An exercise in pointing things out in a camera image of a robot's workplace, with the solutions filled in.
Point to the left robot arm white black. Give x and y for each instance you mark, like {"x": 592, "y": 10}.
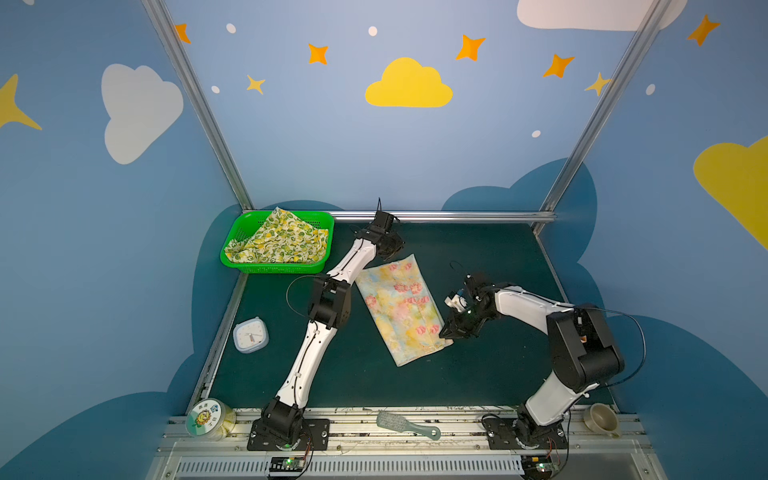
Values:
{"x": 282, "y": 419}

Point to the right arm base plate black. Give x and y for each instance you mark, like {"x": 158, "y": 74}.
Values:
{"x": 506, "y": 433}

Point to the green hair brush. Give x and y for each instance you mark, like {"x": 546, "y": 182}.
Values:
{"x": 398, "y": 423}

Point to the beige ceramic cup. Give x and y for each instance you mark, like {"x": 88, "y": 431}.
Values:
{"x": 601, "y": 419}

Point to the controller circuit board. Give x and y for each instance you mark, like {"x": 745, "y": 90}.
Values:
{"x": 536, "y": 468}
{"x": 286, "y": 467}

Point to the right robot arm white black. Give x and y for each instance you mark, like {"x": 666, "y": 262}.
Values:
{"x": 582, "y": 347}

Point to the pastel floral skirt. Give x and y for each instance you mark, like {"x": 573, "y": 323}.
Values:
{"x": 403, "y": 309}

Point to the right controller circuit board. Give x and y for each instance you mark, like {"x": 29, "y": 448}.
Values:
{"x": 536, "y": 468}

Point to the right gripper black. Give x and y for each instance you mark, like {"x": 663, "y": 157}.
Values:
{"x": 459, "y": 321}

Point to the green lemon print skirt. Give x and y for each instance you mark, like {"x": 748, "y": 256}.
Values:
{"x": 277, "y": 237}

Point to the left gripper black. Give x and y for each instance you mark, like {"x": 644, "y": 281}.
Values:
{"x": 390, "y": 245}

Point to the left controller circuit board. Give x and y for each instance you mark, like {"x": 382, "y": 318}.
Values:
{"x": 286, "y": 467}

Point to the green plastic basket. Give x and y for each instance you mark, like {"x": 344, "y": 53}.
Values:
{"x": 317, "y": 218}

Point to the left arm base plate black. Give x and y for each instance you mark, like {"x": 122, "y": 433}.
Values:
{"x": 313, "y": 433}

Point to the aluminium rail base frame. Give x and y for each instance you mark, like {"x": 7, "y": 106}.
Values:
{"x": 359, "y": 449}

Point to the round clear jar green lid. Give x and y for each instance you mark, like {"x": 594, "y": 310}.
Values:
{"x": 210, "y": 419}

